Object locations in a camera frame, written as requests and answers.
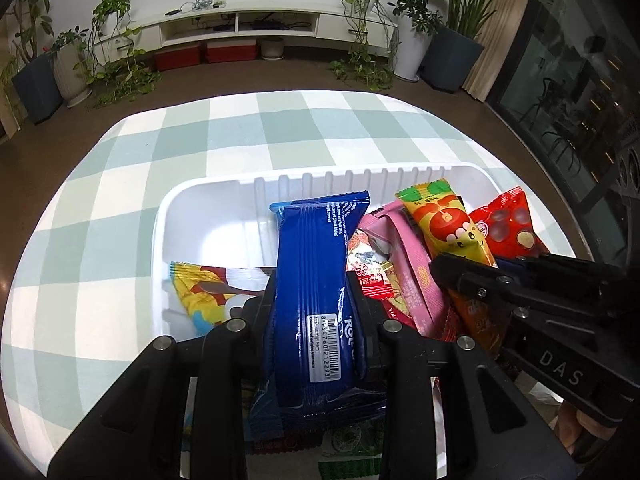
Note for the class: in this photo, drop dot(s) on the pink snack packet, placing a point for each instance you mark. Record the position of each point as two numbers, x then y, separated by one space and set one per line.
410 270

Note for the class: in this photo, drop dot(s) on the red white patterned packet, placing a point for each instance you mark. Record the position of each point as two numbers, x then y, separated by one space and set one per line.
367 270

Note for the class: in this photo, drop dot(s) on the red storage box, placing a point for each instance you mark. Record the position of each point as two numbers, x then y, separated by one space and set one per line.
232 51
177 57

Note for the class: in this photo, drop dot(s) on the person's right hand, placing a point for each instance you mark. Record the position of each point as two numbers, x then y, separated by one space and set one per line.
567 425

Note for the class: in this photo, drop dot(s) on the leafy tree in dark pot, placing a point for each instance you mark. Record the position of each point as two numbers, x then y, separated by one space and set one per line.
35 87

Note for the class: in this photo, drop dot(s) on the small round white pot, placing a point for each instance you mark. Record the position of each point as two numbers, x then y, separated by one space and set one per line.
272 49

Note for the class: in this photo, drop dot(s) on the glass sliding door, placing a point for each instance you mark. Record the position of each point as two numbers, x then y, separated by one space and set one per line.
575 110

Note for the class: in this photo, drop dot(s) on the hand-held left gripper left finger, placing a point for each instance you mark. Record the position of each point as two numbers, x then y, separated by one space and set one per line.
250 320

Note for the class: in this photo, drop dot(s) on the dark electronic box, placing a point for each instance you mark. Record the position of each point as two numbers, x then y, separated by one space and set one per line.
267 24

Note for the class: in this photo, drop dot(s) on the checked green white tablecloth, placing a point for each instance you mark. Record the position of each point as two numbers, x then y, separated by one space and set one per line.
150 150

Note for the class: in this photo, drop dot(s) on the beige curtain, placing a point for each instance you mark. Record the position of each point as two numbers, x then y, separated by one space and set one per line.
500 50

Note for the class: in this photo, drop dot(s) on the orange snack bag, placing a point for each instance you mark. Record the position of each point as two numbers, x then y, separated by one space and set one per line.
440 220

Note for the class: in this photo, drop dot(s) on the plant in ribbed white pot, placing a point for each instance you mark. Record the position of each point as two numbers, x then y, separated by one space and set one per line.
70 72

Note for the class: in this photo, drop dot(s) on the blue yellow snack packet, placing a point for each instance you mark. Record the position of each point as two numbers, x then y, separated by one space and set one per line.
210 290

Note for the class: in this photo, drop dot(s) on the red snack packet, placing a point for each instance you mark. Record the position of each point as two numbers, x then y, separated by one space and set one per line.
505 225

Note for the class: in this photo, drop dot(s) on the green white packet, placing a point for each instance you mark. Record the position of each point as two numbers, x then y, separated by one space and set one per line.
350 437

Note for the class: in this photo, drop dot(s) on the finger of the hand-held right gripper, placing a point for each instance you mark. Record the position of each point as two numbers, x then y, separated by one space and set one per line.
475 285
565 269

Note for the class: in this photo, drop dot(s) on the blue cookie packet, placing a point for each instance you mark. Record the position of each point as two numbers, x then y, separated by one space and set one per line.
310 270

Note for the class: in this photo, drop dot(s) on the white plastic tray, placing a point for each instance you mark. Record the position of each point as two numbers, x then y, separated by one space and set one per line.
210 220

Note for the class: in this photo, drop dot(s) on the broad-leaf plant in dark pot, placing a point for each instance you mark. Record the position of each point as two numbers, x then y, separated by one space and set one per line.
450 60

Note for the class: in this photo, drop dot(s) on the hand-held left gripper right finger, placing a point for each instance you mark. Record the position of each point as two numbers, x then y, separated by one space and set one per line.
370 320

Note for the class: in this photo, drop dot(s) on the white television cabinet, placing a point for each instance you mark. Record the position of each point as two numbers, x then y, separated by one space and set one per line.
280 20

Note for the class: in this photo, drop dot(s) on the plant in tall white pot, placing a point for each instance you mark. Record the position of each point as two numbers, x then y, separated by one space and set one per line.
412 55

